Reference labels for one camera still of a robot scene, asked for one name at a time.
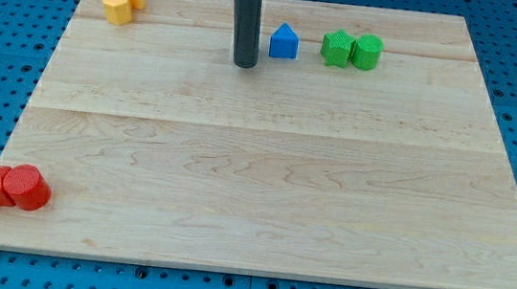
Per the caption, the red cylinder block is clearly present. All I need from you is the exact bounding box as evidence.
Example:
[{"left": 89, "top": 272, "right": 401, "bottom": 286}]
[{"left": 2, "top": 165, "right": 52, "bottom": 211}]

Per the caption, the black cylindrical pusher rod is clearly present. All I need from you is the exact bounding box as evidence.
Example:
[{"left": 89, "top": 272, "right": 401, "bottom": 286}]
[{"left": 233, "top": 0, "right": 262, "bottom": 69}]

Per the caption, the yellow hexagon block front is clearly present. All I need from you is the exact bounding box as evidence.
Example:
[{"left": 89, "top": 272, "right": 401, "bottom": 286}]
[{"left": 102, "top": 0, "right": 133, "bottom": 26}]

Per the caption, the green star block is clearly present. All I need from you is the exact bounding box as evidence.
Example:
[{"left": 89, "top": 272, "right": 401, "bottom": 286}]
[{"left": 320, "top": 29, "right": 356, "bottom": 68}]

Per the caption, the wooden board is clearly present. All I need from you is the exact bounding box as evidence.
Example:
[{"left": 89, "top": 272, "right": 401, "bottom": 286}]
[{"left": 0, "top": 0, "right": 517, "bottom": 289}]

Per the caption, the blue house-shaped block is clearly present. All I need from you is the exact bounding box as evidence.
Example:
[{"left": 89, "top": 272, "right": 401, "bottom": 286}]
[{"left": 269, "top": 23, "right": 300, "bottom": 59}]

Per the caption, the green cylinder block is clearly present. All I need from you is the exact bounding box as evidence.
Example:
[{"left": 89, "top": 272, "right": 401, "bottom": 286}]
[{"left": 351, "top": 33, "right": 384, "bottom": 71}]

